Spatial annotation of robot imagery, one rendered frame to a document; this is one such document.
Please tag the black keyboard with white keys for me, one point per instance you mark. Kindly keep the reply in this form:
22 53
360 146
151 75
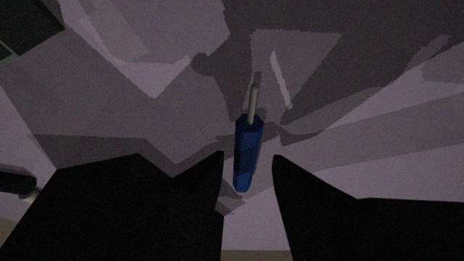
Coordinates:
24 25

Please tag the blue stylus with grey tip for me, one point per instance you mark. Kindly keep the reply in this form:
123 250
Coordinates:
248 135

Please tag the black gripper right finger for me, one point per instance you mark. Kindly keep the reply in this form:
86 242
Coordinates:
323 223

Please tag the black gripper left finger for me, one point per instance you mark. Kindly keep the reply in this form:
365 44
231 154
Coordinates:
177 212

